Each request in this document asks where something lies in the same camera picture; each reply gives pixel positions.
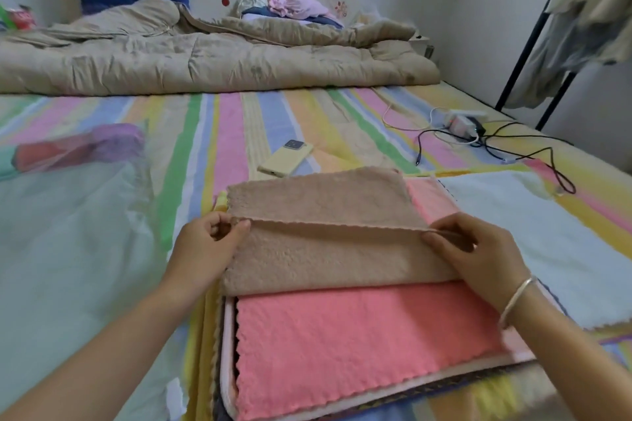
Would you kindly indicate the person's right hand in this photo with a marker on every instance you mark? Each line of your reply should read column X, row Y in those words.
column 486, row 253

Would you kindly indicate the hanging beige garment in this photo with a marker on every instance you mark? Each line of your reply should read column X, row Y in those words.
column 577, row 16

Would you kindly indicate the beige quilted comforter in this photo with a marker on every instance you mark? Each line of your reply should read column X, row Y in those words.
column 207, row 58

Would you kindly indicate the clear plastic bag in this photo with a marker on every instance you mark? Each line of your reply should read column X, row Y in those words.
column 74, row 258

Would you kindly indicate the striped pastel bedsheet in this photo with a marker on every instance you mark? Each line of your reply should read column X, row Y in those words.
column 276, row 124

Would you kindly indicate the cream smartphone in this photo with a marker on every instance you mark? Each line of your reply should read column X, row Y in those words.
column 285, row 158

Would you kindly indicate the stack of folded towels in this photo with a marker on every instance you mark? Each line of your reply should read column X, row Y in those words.
column 224, row 366

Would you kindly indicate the red snack packet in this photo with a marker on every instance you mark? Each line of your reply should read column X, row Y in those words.
column 19, row 18

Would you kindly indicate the white fluffy towel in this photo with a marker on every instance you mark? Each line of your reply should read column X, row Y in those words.
column 538, row 238

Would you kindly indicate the beige fluffy towel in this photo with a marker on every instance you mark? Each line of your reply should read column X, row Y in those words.
column 331, row 233

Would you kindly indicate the black clothes rack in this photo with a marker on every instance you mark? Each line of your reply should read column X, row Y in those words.
column 535, row 55

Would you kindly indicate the person's left hand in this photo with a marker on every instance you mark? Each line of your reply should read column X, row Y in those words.
column 197, row 253

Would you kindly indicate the pile of clothes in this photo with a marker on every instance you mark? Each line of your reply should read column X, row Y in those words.
column 289, row 6

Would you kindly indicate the person's right thumb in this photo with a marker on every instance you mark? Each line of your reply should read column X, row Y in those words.
column 439, row 245

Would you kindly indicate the pink fluffy towel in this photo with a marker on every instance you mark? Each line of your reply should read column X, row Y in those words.
column 365, row 346

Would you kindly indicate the person's right forearm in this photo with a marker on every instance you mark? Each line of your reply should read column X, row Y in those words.
column 568, row 356

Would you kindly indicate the person's left forearm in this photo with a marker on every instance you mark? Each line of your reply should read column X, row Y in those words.
column 89, row 356

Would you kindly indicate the person's left thumb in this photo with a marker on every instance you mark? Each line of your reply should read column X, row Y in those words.
column 236, row 237

